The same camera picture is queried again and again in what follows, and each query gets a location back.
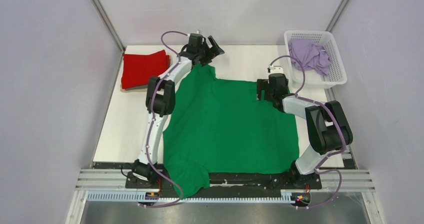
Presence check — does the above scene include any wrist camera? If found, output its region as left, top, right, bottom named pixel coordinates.
left=267, top=65, right=284, bottom=74
left=188, top=30, right=204, bottom=49

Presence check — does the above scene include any white slotted cable duct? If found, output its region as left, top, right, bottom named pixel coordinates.
left=87, top=190, right=295, bottom=204

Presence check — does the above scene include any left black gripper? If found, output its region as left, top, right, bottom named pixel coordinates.
left=197, top=36, right=225, bottom=67

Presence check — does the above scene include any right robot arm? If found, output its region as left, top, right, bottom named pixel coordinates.
left=256, top=73, right=353, bottom=188

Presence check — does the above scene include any folded red t-shirt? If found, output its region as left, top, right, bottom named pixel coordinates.
left=120, top=49, right=171, bottom=90

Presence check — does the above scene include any left aluminium corner post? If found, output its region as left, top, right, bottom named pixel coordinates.
left=90, top=0, right=126, bottom=54

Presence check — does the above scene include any green t-shirt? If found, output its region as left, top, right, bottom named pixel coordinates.
left=163, top=66, right=300, bottom=198

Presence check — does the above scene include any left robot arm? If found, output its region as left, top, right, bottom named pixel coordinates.
left=127, top=33, right=225, bottom=188

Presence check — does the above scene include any crumpled purple t-shirt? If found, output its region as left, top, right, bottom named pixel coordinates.
left=288, top=39, right=332, bottom=76

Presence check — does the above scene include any aluminium corner post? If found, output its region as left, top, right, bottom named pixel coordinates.
left=90, top=0, right=126, bottom=54
left=326, top=0, right=350, bottom=32

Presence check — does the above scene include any right aluminium corner post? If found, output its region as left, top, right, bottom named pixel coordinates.
left=326, top=0, right=350, bottom=32

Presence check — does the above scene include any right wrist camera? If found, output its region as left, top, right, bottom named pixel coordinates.
left=267, top=65, right=284, bottom=74

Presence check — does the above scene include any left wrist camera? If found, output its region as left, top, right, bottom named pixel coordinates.
left=188, top=30, right=204, bottom=49

